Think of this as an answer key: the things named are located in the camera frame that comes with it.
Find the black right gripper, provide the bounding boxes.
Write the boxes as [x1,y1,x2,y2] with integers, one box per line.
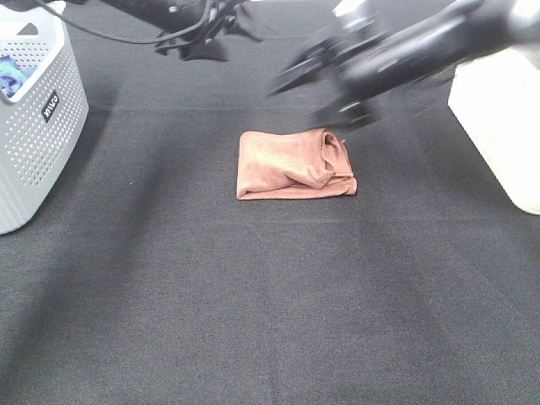
[267,24,405,128]

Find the brown microfibre towel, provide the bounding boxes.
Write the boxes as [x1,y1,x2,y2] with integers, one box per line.
[236,128,358,200]

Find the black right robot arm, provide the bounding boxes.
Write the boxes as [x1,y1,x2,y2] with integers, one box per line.
[269,1,539,127]

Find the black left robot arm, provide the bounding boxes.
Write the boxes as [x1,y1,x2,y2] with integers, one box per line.
[106,0,262,62]

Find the white woven storage basket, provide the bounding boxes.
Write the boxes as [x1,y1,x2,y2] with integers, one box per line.
[448,46,539,215]

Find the grey perforated laundry basket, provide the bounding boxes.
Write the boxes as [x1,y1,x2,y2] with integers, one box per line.
[1,1,89,234]

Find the blue cloth in basket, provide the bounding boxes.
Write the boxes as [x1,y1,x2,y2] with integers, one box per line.
[1,56,37,98]

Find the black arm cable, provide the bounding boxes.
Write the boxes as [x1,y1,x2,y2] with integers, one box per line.
[35,0,220,46]

